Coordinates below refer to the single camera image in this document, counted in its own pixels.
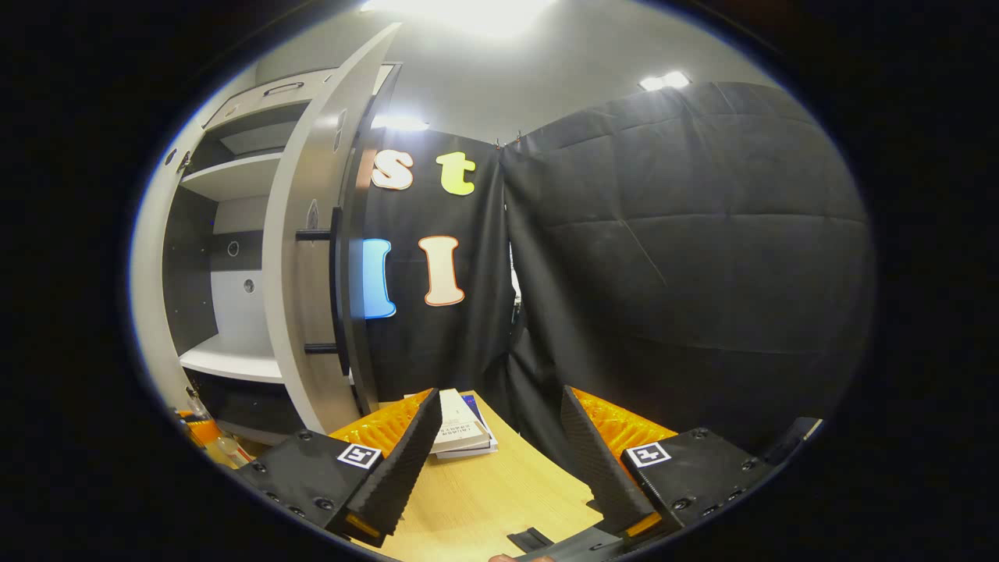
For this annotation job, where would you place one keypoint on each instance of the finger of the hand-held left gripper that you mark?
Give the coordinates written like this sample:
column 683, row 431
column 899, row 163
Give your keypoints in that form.
column 204, row 431

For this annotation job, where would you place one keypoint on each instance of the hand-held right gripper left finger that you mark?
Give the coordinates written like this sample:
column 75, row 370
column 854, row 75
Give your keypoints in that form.
column 406, row 460

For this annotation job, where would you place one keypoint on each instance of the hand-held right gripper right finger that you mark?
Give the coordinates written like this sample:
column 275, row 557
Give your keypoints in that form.
column 597, row 460

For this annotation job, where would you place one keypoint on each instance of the clear glass bottle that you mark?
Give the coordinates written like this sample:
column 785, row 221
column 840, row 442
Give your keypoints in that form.
column 226, row 451

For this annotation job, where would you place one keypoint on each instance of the white cabinet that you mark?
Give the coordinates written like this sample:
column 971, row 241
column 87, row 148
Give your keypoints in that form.
column 234, row 359

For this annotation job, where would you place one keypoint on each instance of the white cabinet door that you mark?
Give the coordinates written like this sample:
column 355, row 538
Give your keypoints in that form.
column 300, row 172
column 148, row 273

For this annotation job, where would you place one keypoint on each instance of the white cabinet drawer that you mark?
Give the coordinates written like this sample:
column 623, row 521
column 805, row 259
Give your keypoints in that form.
column 257, row 97

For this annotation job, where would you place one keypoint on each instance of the black backdrop cloth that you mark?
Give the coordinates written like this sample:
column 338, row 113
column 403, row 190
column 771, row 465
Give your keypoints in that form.
column 663, row 273

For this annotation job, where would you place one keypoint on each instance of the long ceiling light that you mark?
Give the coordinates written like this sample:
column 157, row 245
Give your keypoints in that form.
column 665, row 80
column 399, row 122

